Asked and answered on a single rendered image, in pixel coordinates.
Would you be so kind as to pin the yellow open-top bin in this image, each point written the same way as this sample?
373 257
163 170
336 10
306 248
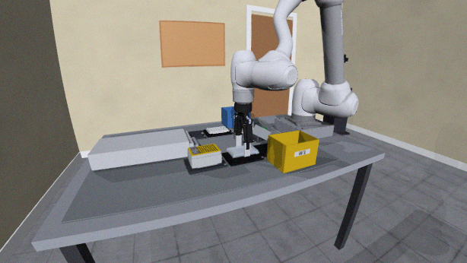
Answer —
292 150

